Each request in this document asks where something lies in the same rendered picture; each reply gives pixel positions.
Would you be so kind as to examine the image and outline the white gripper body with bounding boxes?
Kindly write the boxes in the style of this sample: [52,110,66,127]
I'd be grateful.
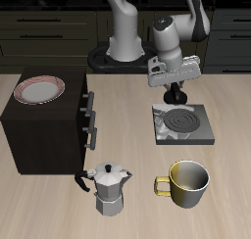
[147,55,201,88]

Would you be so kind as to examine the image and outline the round black stove knob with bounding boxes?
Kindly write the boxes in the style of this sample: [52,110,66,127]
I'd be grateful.
[163,88,189,106]

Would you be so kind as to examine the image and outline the flat dark grey stove plate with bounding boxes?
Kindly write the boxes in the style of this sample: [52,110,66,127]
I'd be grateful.
[151,103,217,146]

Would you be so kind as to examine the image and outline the yellow and white mug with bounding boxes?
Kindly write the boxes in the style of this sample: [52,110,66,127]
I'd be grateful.
[153,160,212,210]

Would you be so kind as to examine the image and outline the silver moka pot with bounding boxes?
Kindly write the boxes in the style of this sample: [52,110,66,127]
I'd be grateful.
[74,161,134,217]

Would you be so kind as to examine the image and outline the white plate with red rim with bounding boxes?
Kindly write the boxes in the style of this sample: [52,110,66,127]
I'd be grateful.
[13,74,67,106]

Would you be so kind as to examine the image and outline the dark kitchen cupboards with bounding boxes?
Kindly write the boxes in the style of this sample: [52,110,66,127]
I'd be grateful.
[0,0,251,75]

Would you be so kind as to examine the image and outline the dark wooden cabinet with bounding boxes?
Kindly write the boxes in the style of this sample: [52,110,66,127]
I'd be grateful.
[0,66,99,176]

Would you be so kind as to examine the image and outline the flat black base plate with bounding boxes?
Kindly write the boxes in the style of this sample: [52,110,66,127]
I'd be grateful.
[87,41,162,71]

